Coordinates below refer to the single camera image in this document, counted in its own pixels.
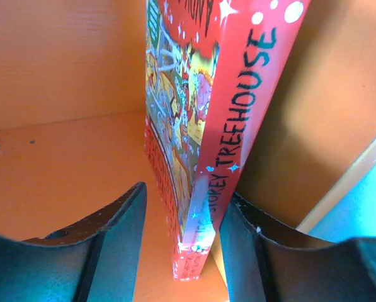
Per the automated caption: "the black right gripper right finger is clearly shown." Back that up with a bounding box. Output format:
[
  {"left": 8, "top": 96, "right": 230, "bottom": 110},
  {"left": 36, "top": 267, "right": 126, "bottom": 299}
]
[{"left": 220, "top": 194, "right": 376, "bottom": 301}]

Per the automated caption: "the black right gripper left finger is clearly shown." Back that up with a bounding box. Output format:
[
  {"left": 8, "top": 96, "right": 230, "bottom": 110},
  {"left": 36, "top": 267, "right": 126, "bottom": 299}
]
[{"left": 0, "top": 182, "right": 147, "bottom": 301}]

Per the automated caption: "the red treehouse book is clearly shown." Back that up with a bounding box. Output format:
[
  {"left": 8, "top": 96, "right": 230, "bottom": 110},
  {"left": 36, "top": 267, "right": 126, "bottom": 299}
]
[{"left": 145, "top": 0, "right": 309, "bottom": 281}]

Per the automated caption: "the orange wooden shelf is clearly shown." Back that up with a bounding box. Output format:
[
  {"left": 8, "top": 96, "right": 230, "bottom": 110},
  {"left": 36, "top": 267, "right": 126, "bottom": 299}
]
[{"left": 0, "top": 1, "right": 376, "bottom": 301}]

